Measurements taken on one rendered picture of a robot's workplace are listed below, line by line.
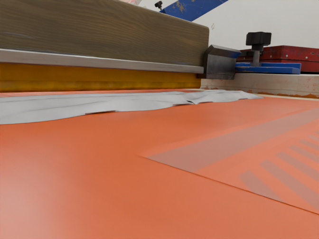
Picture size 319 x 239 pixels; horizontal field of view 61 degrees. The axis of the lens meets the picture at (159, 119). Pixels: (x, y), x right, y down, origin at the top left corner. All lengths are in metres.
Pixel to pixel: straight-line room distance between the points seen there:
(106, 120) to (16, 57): 0.11
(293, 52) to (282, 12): 1.25
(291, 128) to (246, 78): 0.35
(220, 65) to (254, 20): 1.99
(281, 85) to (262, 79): 0.03
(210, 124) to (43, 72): 0.17
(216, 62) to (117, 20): 0.20
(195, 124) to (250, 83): 0.36
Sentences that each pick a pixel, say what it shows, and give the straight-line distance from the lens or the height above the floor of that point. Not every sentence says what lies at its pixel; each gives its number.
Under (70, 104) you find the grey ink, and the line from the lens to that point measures 0.19.
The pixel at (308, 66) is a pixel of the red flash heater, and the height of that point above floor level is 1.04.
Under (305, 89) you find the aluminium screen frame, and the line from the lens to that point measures 0.48.
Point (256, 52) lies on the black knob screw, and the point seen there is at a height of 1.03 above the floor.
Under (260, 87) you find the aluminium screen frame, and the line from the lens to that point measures 0.50.
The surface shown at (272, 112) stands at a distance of 0.24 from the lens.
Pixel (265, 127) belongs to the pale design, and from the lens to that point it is 0.16.
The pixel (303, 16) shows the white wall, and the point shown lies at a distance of 2.33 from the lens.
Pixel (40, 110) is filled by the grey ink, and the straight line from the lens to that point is 0.16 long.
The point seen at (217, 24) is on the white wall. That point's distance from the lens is 2.60.
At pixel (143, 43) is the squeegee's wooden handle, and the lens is 0.34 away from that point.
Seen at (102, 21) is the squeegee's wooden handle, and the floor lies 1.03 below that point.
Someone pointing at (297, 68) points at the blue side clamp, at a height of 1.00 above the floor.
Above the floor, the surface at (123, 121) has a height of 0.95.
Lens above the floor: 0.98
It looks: 10 degrees down
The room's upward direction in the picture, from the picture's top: 3 degrees clockwise
